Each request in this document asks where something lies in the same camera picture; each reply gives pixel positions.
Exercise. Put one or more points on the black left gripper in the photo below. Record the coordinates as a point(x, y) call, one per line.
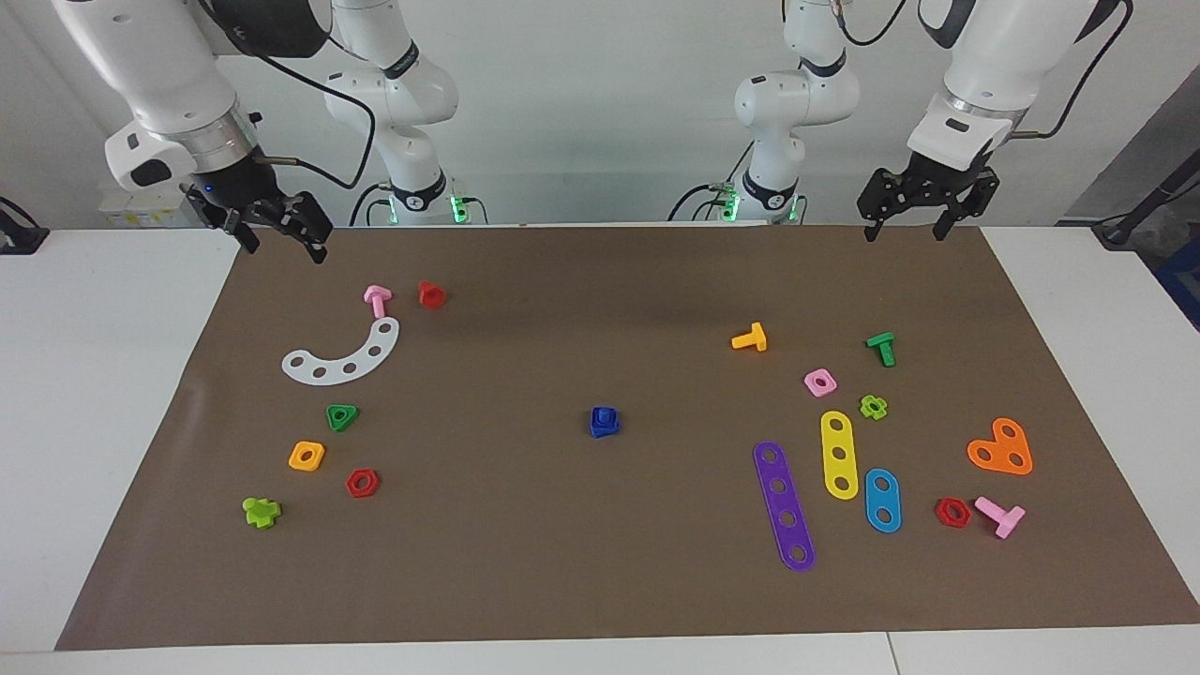
point(933, 183)

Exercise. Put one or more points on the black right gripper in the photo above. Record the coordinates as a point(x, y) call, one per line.
point(230, 187)

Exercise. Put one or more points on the blue square plastic nut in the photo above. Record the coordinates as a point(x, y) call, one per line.
point(605, 414)

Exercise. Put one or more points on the blue triangle-head plastic bolt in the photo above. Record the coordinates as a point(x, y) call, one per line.
point(605, 431)

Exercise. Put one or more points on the pink plastic bolt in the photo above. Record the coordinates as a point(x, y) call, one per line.
point(1003, 518)
point(378, 302)

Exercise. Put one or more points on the white power strip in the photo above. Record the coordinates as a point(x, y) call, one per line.
point(131, 214)

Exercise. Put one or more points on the white curved five-hole plate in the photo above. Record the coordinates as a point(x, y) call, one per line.
point(362, 361)

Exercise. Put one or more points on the green plastic bolt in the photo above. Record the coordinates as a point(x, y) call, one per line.
point(884, 352)

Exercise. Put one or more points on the red plastic bolt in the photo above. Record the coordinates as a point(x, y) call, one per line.
point(431, 296)

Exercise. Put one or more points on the green triangle plastic nut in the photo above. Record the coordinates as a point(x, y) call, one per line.
point(343, 426)

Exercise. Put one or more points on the pink square plastic nut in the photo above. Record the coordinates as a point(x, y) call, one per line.
point(819, 392)

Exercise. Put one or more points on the orange plastic bolt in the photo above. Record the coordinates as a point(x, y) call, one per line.
point(755, 339)

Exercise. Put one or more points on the lime cross plastic nut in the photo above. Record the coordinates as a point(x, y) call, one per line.
point(874, 416)

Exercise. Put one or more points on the orange square plastic nut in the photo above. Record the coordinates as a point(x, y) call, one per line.
point(307, 467)

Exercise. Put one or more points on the black clamp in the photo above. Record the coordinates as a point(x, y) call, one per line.
point(23, 239)

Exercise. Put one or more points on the yellow three-hole plate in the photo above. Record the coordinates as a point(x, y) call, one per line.
point(837, 441)

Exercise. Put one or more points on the orange heart-shaped plate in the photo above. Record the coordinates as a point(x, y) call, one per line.
point(1001, 450)

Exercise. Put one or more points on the blue crate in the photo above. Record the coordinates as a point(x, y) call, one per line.
point(1186, 281)

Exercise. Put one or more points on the red hexagon plastic nut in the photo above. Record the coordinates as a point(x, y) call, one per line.
point(362, 493)
point(952, 523)

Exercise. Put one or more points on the lime cross-head plastic bolt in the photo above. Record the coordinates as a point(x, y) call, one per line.
point(261, 514)

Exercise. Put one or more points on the blue two-hole plate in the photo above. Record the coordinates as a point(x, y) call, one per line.
point(882, 500)

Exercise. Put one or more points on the purple four-hole plate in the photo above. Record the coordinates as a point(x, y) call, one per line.
point(784, 503)

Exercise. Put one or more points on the brown table mat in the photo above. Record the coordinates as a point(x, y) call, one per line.
point(600, 562)

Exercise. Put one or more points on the black pole mount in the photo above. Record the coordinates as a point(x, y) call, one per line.
point(1120, 230)

